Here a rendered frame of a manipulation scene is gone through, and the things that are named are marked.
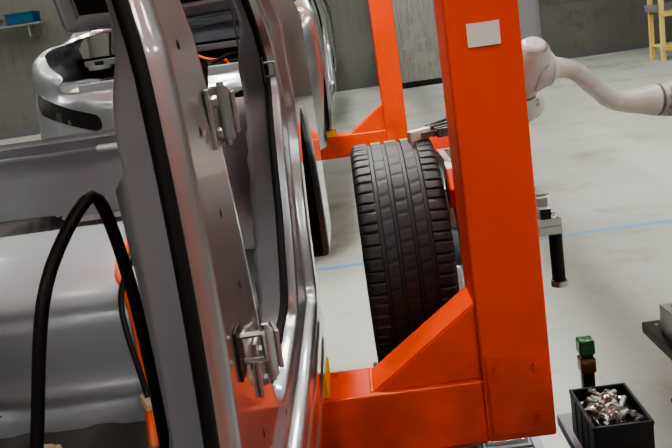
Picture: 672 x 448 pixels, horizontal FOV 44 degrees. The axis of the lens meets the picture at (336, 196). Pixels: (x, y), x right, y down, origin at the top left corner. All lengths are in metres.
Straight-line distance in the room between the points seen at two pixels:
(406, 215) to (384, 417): 0.51
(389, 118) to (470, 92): 4.24
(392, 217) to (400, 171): 0.14
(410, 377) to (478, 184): 0.49
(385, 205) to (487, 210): 0.36
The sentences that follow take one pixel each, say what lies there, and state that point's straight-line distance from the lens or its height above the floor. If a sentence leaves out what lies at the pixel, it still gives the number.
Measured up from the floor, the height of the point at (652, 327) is 0.30.
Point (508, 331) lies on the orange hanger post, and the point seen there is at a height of 0.79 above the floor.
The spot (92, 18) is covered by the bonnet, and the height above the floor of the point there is 1.75.
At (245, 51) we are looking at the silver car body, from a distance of 2.03.
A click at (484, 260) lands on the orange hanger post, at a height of 0.97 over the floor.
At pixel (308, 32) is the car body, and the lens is 5.15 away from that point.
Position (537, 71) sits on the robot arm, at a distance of 2.36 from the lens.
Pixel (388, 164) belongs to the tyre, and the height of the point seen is 1.14.
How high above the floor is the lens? 1.56
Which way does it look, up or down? 12 degrees down
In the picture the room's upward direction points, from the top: 8 degrees counter-clockwise
